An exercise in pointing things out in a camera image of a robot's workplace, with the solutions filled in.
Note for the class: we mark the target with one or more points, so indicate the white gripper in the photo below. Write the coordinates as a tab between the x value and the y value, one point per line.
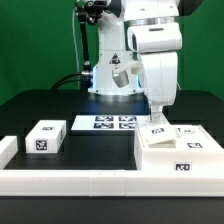
156	47

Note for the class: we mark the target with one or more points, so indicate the white cabinet door piece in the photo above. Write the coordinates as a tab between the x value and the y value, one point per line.
194	137

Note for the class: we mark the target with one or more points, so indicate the flat white tagged panel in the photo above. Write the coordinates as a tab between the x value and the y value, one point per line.
106	122

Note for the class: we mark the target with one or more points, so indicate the black camera stand pole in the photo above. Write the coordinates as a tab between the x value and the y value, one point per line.
85	40

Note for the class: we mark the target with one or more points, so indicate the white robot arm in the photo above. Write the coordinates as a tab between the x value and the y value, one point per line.
113	44

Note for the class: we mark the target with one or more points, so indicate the white cabinet body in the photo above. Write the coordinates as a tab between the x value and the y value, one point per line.
168	158

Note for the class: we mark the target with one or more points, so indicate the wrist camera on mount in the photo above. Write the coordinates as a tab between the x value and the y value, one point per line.
120	75

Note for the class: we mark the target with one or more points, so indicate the small white tagged box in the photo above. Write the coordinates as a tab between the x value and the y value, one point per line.
46	137

